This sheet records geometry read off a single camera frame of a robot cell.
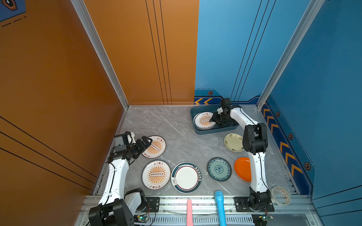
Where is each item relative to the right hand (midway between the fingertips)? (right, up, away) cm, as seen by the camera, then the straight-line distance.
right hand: (211, 121), depth 104 cm
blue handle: (-1, -39, -31) cm, 49 cm away
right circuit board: (+19, -49, -34) cm, 62 cm away
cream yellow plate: (+15, -14, -8) cm, 22 cm away
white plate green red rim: (-18, -32, -23) cm, 43 cm away
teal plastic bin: (+3, +10, +11) cm, 15 cm away
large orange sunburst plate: (-36, -31, -21) cm, 52 cm away
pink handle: (-17, -46, -33) cm, 59 cm away
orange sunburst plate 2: (-38, -18, -10) cm, 43 cm away
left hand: (-41, -12, -21) cm, 48 cm away
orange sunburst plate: (-7, 0, +2) cm, 7 cm away
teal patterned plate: (+2, -29, -19) cm, 34 cm away
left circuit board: (-42, -49, -33) cm, 72 cm away
